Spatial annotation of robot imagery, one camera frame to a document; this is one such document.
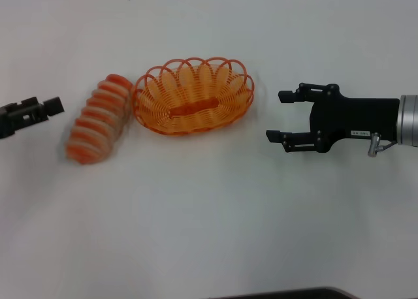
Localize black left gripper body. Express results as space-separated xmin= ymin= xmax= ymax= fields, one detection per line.
xmin=0 ymin=103 xmax=17 ymax=140

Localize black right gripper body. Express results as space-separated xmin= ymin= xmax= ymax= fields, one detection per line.
xmin=308 ymin=82 xmax=401 ymax=155

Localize orange striped bread loaf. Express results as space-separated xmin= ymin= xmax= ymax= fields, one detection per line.
xmin=64 ymin=72 xmax=137 ymax=165

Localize orange wire basket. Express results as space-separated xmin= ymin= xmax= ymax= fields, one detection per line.
xmin=131 ymin=55 xmax=256 ymax=137

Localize grey cable with metal connector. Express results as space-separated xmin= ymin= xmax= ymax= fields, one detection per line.
xmin=367 ymin=133 xmax=398 ymax=157

